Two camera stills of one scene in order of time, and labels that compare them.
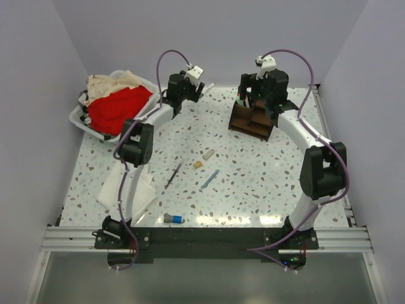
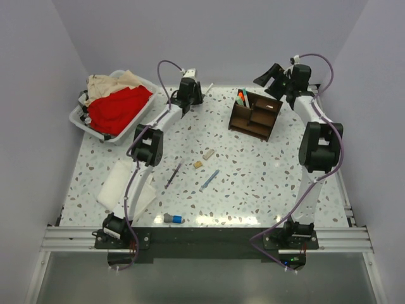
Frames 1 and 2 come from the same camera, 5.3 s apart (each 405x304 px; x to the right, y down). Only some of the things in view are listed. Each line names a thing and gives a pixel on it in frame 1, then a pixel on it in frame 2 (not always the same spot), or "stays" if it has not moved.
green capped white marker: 207,88 stays
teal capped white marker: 247,101 stays
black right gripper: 250,81 -> 276,71
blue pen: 209,180 stays
